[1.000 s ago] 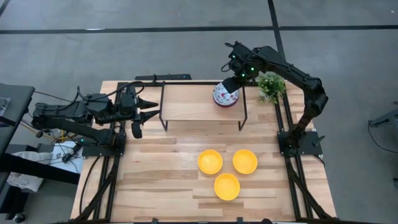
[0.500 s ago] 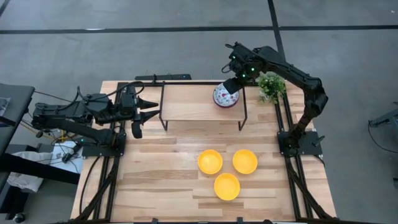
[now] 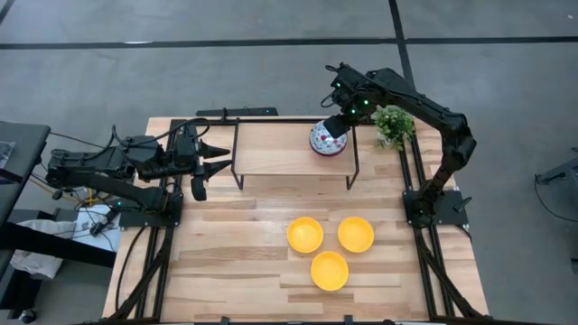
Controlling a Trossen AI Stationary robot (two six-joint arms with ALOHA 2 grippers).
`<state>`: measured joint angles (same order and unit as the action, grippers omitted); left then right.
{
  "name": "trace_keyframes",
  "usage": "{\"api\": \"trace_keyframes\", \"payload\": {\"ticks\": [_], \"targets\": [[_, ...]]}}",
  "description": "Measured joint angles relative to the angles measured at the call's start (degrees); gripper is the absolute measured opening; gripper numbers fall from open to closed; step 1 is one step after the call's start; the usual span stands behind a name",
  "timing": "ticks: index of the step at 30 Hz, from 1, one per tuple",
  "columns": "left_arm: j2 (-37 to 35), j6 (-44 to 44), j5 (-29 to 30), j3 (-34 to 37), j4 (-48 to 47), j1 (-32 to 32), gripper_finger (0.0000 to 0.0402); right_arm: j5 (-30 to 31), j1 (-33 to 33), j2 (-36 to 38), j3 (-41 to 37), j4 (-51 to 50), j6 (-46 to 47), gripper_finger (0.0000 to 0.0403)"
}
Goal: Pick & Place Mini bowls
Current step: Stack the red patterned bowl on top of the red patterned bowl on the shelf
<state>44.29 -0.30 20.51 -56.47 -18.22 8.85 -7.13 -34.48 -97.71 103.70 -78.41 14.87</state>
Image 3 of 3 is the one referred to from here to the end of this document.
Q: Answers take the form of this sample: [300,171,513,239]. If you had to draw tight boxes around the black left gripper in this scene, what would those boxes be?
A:
[172,123,234,202]

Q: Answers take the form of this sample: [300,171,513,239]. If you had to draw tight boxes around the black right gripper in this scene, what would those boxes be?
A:
[322,61,386,140]

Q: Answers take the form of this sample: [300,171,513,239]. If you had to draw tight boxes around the red floral ceramic bowl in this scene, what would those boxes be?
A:
[311,146,348,158]
[309,119,349,158]

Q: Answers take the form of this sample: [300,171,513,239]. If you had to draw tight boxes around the yellow plastic bowl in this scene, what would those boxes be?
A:
[310,250,350,293]
[337,216,376,254]
[286,216,324,255]

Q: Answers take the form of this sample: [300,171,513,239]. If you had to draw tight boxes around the black power strip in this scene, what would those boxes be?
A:
[195,107,279,117]

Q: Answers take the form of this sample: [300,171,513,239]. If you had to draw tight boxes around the green potted plant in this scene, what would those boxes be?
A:
[372,106,416,152]

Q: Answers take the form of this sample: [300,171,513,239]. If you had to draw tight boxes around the wooden shelf black metal legs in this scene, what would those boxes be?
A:
[229,117,361,191]

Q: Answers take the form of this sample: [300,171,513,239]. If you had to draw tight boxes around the white printed paper sheet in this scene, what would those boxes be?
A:
[74,205,123,253]

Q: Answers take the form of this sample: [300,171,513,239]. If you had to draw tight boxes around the black metal beam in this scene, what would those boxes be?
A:
[0,221,117,268]

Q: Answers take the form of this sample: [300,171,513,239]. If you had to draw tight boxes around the black side table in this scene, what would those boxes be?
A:
[0,120,51,227]

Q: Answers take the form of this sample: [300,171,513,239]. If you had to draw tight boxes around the white plastic bag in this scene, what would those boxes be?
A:
[9,219,78,280]

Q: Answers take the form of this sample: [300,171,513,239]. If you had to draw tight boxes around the black stand leg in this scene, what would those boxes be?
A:
[535,146,578,186]

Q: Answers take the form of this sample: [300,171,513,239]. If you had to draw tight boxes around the black aluminium frame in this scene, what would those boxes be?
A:
[106,116,491,325]

